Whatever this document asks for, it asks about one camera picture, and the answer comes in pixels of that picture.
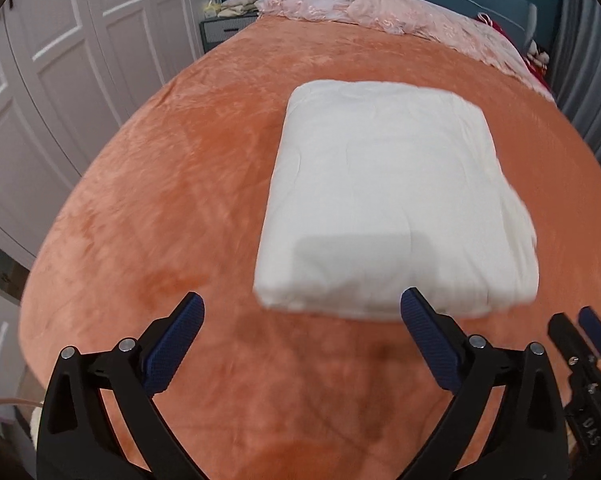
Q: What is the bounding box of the pink crinkled quilt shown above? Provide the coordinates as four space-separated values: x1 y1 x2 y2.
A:
255 0 554 102

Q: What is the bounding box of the cream cloth bundle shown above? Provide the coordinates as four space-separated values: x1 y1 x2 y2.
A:
215 0 268 17

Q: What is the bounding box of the grey-blue nightstand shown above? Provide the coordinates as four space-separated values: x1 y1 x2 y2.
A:
199 15 259 55

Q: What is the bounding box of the orange fleece blanket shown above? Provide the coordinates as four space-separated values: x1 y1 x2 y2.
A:
18 14 601 480

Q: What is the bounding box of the red and white cloth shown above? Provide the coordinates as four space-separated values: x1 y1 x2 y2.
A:
523 41 552 95

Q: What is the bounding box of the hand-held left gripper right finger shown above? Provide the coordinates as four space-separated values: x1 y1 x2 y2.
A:
399 287 569 480

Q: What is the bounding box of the white panelled wardrobe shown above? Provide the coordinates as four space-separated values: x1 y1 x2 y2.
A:
0 0 222 272

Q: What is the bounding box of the white blanket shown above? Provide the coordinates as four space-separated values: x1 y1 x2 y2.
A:
253 79 540 322

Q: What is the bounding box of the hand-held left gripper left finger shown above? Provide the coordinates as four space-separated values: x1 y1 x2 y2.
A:
35 292 206 480

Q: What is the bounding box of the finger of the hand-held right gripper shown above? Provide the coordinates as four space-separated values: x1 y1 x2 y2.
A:
547 312 597 377
577 306 601 362

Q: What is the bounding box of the grey curtain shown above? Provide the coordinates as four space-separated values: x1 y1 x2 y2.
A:
549 0 601 183

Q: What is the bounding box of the beige cable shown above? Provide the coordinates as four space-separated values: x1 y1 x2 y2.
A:
0 396 44 412

